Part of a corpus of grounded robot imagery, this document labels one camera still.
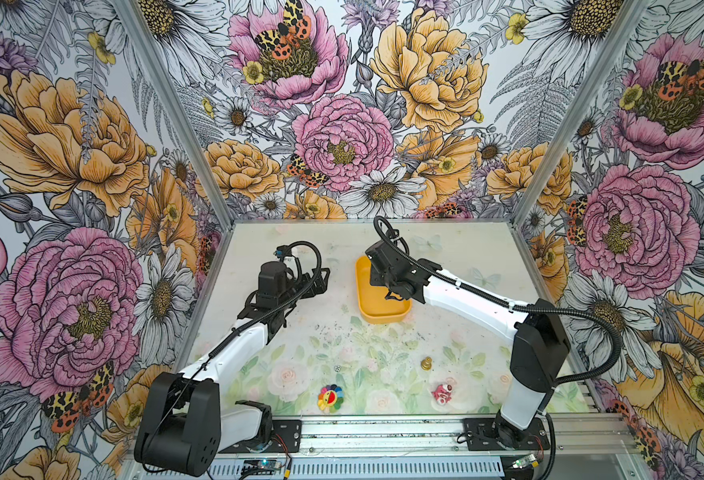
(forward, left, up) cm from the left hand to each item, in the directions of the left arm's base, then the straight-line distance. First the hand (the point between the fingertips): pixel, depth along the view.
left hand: (317, 281), depth 87 cm
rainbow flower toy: (-28, -4, -14) cm, 31 cm away
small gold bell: (-19, -30, -13) cm, 38 cm away
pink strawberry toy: (-28, -33, -9) cm, 44 cm away
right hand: (0, -18, +1) cm, 18 cm away
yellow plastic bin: (-1, -17, -12) cm, 21 cm away
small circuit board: (-41, +11, -15) cm, 45 cm away
